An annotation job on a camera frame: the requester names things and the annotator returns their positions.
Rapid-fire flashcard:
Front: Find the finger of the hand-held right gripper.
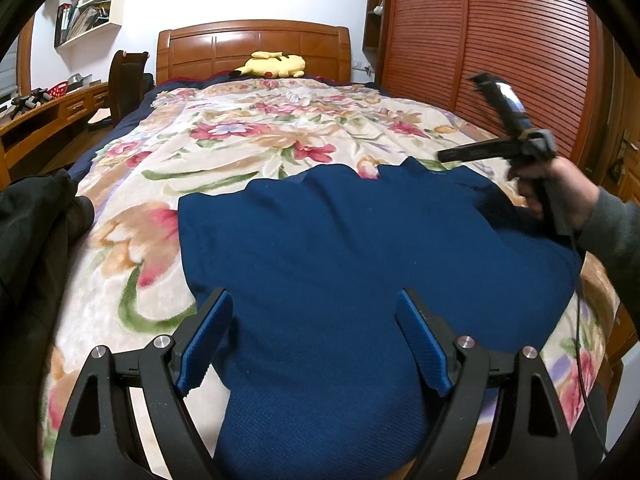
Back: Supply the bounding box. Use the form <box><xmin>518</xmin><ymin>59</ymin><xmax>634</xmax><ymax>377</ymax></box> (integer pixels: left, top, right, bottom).
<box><xmin>467</xmin><ymin>73</ymin><xmax>532</xmax><ymax>142</ymax></box>
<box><xmin>436</xmin><ymin>137</ymin><xmax>522</xmax><ymax>166</ymax></box>

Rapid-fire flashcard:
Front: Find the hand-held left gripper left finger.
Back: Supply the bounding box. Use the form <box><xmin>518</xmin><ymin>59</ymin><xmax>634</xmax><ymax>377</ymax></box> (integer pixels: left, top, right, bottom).
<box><xmin>50</xmin><ymin>287</ymin><xmax>234</xmax><ymax>480</ymax></box>

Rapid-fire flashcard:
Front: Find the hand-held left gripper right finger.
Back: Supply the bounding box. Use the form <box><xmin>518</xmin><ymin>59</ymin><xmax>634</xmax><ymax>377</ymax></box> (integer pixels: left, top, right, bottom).
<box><xmin>395</xmin><ymin>287</ymin><xmax>576</xmax><ymax>480</ymax></box>

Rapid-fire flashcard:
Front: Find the navy blue blazer jacket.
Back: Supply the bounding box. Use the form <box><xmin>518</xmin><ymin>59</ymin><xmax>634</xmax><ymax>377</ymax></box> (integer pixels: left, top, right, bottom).
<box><xmin>177</xmin><ymin>156</ymin><xmax>585</xmax><ymax>476</ymax></box>

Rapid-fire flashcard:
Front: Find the person's right forearm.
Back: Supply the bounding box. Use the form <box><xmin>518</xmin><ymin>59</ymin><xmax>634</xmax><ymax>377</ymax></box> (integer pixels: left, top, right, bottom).
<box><xmin>574</xmin><ymin>185</ymin><xmax>640</xmax><ymax>313</ymax></box>

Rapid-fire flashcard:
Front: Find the person's right hand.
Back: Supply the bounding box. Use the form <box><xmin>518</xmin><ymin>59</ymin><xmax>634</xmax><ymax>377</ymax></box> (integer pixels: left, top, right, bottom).
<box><xmin>506</xmin><ymin>156</ymin><xmax>601</xmax><ymax>232</ymax></box>

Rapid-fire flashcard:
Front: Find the wooden louvred wardrobe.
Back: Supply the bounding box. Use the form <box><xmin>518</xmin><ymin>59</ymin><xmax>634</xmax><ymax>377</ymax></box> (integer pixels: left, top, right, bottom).
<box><xmin>362</xmin><ymin>0</ymin><xmax>607</xmax><ymax>163</ymax></box>

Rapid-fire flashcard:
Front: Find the wooden door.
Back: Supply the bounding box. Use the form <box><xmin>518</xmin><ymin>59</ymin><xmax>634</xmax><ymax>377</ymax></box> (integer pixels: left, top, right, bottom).
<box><xmin>599</xmin><ymin>30</ymin><xmax>640</xmax><ymax>203</ymax></box>

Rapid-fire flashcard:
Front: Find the dark cloth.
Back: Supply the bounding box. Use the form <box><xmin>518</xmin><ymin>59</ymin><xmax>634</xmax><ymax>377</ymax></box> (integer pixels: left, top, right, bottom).
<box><xmin>0</xmin><ymin>169</ymin><xmax>97</xmax><ymax>466</ymax></box>

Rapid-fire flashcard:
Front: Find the floral blanket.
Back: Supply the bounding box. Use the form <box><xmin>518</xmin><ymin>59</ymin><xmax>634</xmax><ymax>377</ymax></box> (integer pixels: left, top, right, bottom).
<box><xmin>40</xmin><ymin>79</ymin><xmax>623</xmax><ymax>480</ymax></box>

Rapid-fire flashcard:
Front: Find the yellow plush toy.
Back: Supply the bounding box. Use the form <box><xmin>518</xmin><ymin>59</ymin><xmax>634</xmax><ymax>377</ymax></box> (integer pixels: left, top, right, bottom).
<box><xmin>231</xmin><ymin>50</ymin><xmax>307</xmax><ymax>80</ymax></box>

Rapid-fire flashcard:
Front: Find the wooden bed headboard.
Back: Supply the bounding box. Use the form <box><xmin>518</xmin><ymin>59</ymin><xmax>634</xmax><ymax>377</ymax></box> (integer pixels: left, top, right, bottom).
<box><xmin>156</xmin><ymin>20</ymin><xmax>352</xmax><ymax>86</ymax></box>

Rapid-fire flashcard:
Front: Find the dark wooden chair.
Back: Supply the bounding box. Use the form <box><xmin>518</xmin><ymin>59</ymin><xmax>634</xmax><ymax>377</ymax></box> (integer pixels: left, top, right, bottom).
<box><xmin>89</xmin><ymin>50</ymin><xmax>152</xmax><ymax>130</ymax></box>

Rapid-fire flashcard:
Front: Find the wooden desk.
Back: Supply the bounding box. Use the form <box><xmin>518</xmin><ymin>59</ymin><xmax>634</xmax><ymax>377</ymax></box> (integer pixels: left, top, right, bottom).
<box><xmin>0</xmin><ymin>77</ymin><xmax>115</xmax><ymax>190</ymax></box>

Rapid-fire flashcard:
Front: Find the grey window blind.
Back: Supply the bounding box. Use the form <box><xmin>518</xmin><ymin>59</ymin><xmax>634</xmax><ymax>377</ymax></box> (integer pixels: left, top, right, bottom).
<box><xmin>0</xmin><ymin>50</ymin><xmax>18</xmax><ymax>106</ymax></box>

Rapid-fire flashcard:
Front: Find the black binder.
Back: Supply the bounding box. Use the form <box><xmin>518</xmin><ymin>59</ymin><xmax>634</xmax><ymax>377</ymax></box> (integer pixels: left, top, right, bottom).
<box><xmin>54</xmin><ymin>3</ymin><xmax>72</xmax><ymax>46</ymax></box>

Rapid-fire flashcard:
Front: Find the white wall shelf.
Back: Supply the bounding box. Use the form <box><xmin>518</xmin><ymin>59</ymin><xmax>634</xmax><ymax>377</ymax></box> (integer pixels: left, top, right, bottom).
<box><xmin>53</xmin><ymin>0</ymin><xmax>134</xmax><ymax>51</ymax></box>

